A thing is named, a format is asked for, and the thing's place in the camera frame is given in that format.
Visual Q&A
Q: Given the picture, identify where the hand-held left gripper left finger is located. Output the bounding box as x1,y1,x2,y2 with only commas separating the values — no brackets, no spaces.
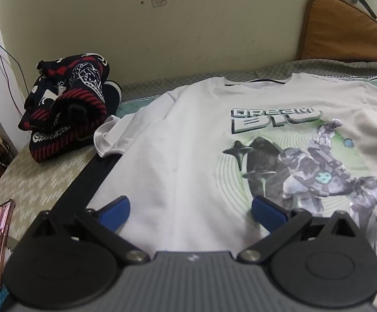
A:
34,196,150,264

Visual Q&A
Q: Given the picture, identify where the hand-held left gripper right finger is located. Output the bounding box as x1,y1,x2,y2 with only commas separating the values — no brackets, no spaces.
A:
237,195,355,264

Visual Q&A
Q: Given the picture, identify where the white printed t-shirt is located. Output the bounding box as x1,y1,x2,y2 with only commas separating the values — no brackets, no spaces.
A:
86,73,377,255

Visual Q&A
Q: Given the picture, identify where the black cloth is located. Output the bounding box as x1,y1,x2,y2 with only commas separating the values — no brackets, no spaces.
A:
50,151,121,225

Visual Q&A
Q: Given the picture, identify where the patterned bed sheet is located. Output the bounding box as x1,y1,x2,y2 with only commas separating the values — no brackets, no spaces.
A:
0,57,377,312

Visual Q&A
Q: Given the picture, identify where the dark navy garment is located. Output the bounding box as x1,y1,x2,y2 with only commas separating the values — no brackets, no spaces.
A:
104,80,123,114

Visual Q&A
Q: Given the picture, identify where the black red patterned sweater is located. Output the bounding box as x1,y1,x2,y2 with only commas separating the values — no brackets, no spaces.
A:
18,52,111,164

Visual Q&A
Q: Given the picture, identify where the orange brown cushion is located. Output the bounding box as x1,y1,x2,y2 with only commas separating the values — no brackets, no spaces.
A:
296,0,377,64

